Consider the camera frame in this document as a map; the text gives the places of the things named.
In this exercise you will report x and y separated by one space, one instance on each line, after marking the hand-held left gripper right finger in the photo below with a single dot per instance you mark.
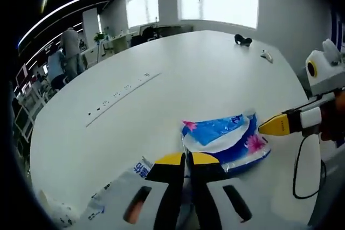
207 187

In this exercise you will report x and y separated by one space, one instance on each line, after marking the person's right hand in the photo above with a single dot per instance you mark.
335 117

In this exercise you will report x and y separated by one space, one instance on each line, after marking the blue flower-print tissue pack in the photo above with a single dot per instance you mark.
229 143

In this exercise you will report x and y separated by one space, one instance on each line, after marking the white plastic bag with print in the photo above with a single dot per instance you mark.
116 187

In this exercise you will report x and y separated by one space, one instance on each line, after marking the ceiling light strip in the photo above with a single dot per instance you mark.
67 6

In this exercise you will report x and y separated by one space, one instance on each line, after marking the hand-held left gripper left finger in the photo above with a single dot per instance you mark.
167 187

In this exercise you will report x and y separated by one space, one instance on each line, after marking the white background desk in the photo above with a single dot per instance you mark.
120 42

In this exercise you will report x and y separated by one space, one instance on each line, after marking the white leaf-print paper roll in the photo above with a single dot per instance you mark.
60 209

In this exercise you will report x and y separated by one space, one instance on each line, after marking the green potted plant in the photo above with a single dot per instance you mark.
99 37

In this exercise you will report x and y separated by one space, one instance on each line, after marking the small black gadget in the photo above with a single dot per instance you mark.
244 42

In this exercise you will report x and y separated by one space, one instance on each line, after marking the small white object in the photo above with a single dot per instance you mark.
267 56

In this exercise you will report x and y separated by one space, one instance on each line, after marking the black office chair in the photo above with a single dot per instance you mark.
151 33

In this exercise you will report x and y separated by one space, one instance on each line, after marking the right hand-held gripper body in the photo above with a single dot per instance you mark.
326 71

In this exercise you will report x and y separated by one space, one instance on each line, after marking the pink-framed monitor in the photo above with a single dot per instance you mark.
23 75

